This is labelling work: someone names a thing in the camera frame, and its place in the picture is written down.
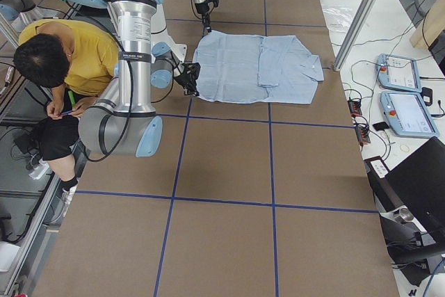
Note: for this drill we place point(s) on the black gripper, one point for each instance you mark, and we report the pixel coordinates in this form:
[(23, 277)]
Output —
[(183, 78), (202, 10)]

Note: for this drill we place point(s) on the light blue striped shirt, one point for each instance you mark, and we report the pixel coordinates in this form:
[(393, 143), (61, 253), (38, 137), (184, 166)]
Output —
[(245, 69)]

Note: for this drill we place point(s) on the person in yellow shirt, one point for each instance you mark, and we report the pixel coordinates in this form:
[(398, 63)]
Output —
[(75, 60)]

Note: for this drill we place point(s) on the clear plastic bag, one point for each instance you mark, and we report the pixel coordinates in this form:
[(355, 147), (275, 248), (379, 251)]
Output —
[(338, 19)]

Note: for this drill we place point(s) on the upper blue teach pendant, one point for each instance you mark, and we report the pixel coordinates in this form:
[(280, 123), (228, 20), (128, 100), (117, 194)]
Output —
[(398, 73)]

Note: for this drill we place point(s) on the blue teach pendant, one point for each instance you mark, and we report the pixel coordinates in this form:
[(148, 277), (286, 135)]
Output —
[(407, 115), (398, 73)]

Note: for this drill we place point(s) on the lower blue teach pendant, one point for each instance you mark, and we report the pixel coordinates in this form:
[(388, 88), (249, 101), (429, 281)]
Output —
[(407, 115)]

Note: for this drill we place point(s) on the black laptop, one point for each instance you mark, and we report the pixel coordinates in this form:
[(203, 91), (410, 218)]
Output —
[(417, 183)]

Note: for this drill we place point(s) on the aluminium frame post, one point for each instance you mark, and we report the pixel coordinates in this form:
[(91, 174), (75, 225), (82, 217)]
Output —
[(353, 32)]

